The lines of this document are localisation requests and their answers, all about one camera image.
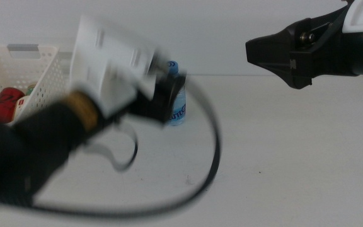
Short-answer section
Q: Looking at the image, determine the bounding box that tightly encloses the clear water bottle blue cap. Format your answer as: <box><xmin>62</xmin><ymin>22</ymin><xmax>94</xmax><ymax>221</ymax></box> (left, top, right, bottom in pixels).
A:
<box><xmin>164</xmin><ymin>61</ymin><xmax>187</xmax><ymax>127</ymax></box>

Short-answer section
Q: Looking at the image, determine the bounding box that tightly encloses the yellow juice bottle white cap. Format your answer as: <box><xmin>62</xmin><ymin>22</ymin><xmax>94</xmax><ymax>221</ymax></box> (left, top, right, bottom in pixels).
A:
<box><xmin>11</xmin><ymin>81</ymin><xmax>39</xmax><ymax>122</ymax></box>

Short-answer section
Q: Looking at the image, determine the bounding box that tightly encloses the red soda can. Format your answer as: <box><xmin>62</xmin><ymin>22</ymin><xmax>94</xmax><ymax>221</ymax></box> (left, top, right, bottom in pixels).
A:
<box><xmin>0</xmin><ymin>87</ymin><xmax>26</xmax><ymax>124</ymax></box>

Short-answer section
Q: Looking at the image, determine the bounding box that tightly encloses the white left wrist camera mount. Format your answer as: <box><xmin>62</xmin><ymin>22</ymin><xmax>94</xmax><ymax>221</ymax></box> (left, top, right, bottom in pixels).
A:
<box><xmin>69</xmin><ymin>14</ymin><xmax>159</xmax><ymax>119</ymax></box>

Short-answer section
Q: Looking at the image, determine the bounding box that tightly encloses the thin black looped wire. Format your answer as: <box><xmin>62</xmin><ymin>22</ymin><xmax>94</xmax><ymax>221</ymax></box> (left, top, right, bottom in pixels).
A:
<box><xmin>85</xmin><ymin>121</ymin><xmax>139</xmax><ymax>173</ymax></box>

